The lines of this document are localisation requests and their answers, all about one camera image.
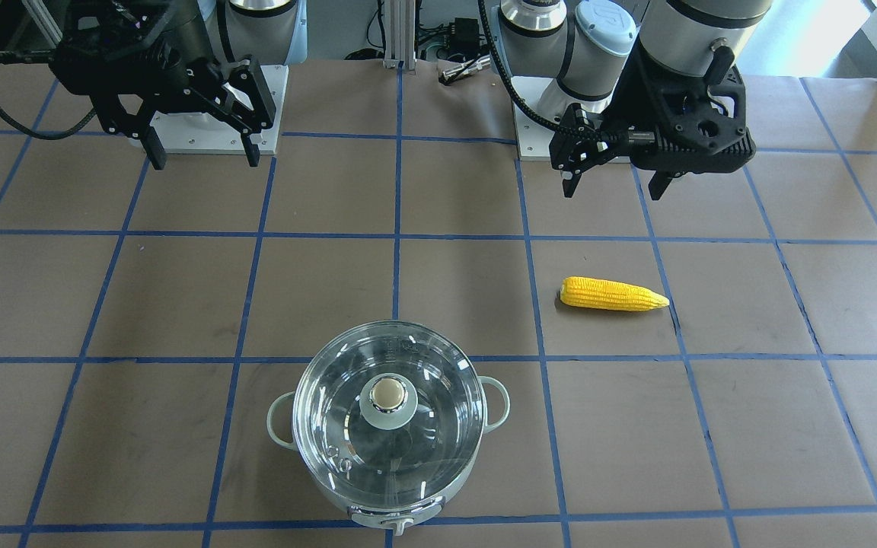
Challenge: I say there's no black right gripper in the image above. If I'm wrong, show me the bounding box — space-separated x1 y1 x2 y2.
51 1 277 170

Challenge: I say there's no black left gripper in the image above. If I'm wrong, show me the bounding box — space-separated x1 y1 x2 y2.
547 46 757 202

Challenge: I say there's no yellow corn cob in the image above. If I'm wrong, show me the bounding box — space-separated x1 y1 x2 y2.
558 276 671 312

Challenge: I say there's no glass pot lid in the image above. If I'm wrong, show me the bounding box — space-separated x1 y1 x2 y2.
291 320 485 512

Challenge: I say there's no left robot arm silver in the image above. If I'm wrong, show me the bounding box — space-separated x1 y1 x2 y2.
477 1 772 200

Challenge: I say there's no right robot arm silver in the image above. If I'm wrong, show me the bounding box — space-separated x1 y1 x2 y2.
48 1 308 170

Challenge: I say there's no white steel cooking pot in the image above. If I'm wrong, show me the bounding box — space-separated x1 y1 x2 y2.
266 320 511 537

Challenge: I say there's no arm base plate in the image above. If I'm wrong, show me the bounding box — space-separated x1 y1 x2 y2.
512 76 631 162
151 65 290 156

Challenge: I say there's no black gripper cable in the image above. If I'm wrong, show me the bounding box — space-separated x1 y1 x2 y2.
0 49 98 142

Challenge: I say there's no aluminium frame post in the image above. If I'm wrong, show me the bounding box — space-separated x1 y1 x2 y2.
382 0 418 72

